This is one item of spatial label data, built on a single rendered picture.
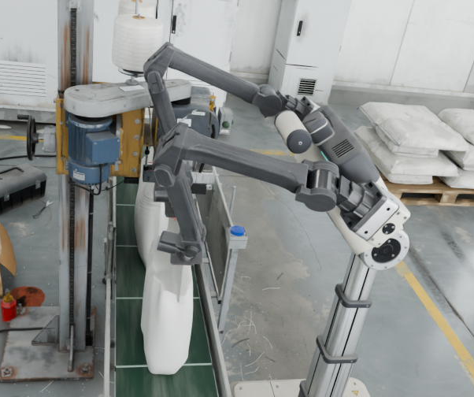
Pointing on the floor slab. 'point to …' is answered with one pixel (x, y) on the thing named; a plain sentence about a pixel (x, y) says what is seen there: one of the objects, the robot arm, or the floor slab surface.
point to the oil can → (9, 308)
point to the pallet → (442, 198)
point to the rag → (27, 296)
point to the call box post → (227, 291)
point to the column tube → (85, 32)
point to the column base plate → (44, 349)
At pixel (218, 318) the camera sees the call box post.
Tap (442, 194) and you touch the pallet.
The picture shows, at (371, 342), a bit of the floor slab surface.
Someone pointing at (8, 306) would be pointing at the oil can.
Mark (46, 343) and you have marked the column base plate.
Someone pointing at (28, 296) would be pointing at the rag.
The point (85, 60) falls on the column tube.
